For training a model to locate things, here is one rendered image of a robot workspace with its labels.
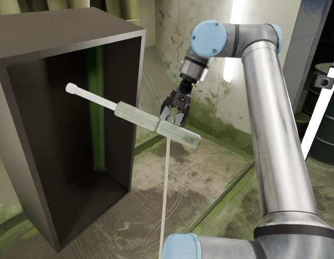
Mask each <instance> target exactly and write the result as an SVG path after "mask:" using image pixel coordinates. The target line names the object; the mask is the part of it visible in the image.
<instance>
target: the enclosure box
mask: <svg viewBox="0 0 334 259"><path fill-rule="evenodd" d="M145 38H146V29H145V28H143V27H140V26H138V25H135V24H133V23H130V22H128V21H126V20H123V19H121V18H119V17H116V16H114V15H112V14H109V13H107V12H105V11H102V10H100V9H97V8H95V7H87V8H76V9H64V10H52V11H40V12H28V13H17V14H5V15H0V158H1V160H2V162H3V165H4V167H5V169H6V171H7V174H8V176H9V178H10V181H11V183H12V185H13V188H14V190H15V192H16V195H17V197H18V199H19V201H20V204H21V206H22V208H23V211H24V213H25V215H26V217H27V218H28V219H29V220H30V221H31V223H32V224H33V225H34V226H35V227H36V229H37V230H38V231H39V232H40V233H41V234H42V236H43V237H44V238H45V239H46V240H47V242H48V243H49V244H50V245H51V246H52V247H53V249H54V250H55V251H56V252H57V253H59V252H60V251H61V250H63V249H64V248H65V247H66V246H67V245H68V244H70V243H71V242H72V241H73V240H74V239H76V238H77V237H78V236H79V235H80V234H81V233H82V232H84V231H85V230H86V229H87V228H88V227H90V226H91V225H92V224H93V223H94V222H95V221H97V220H98V219H99V218H100V217H102V216H103V215H104V214H105V213H106V212H107V211H109V210H110V209H111V208H112V207H113V206H114V205H116V204H117V203H118V202H119V201H120V200H122V199H123V198H124V197H125V196H126V195H127V194H129V193H130V191H131V181H132V170H133V160H134V149H135V139H136V128H137V124H135V123H133V122H130V121H128V120H125V119H123V118H121V117H118V116H116V115H115V114H114V110H112V109H110V108H107V107H105V106H103V105H100V104H98V103H96V102H93V101H91V100H89V99H86V98H84V97H82V96H79V95H77V94H71V93H69V92H67V91H66V86H67V84H68V83H72V84H75V85H76V86H77V87H79V88H81V89H83V90H86V91H88V92H90V93H93V94H95V95H97V96H100V97H102V98H104V99H107V100H109V101H111V102H114V103H116V104H118V103H119V102H120V101H122V102H125V103H127V104H130V105H132V106H134V107H137V108H138V107H139V97H140V86H141V80H142V70H143V59H144V49H145Z"/></svg>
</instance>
